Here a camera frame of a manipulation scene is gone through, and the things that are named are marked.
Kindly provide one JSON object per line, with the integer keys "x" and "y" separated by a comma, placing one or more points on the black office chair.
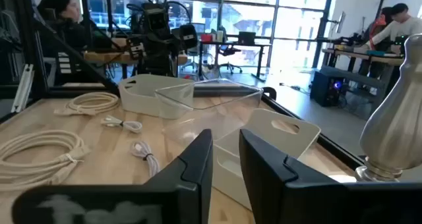
{"x": 227, "y": 51}

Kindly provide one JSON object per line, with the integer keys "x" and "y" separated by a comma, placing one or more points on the silver lamp with white shade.
{"x": 392, "y": 125}

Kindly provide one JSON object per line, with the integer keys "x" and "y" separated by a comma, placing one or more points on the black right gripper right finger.
{"x": 270, "y": 184}

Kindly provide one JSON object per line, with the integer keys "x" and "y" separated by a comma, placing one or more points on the black office desk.
{"x": 237, "y": 44}

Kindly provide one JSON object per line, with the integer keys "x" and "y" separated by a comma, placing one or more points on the clear plastic bag with parts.
{"x": 230, "y": 115}

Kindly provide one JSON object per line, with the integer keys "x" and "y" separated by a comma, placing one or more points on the wooden workbench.
{"x": 362, "y": 56}

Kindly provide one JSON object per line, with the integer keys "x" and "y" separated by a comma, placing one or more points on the silver aluminium extrusion bar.
{"x": 23, "y": 89}

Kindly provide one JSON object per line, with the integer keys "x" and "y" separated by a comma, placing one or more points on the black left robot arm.
{"x": 158, "y": 59}

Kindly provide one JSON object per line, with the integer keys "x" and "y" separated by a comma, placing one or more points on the monitor on arm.
{"x": 340, "y": 22}

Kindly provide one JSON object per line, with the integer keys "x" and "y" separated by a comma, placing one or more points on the light wooden desk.
{"x": 105, "y": 56}

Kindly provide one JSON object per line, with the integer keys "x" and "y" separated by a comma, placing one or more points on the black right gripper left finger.
{"x": 194, "y": 184}

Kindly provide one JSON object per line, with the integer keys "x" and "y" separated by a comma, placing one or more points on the black computer tower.
{"x": 324, "y": 89}

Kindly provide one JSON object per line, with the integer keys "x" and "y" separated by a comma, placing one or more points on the red box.
{"x": 206, "y": 38}

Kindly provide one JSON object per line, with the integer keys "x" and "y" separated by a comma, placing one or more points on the person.
{"x": 402, "y": 26}
{"x": 379, "y": 23}
{"x": 62, "y": 6}

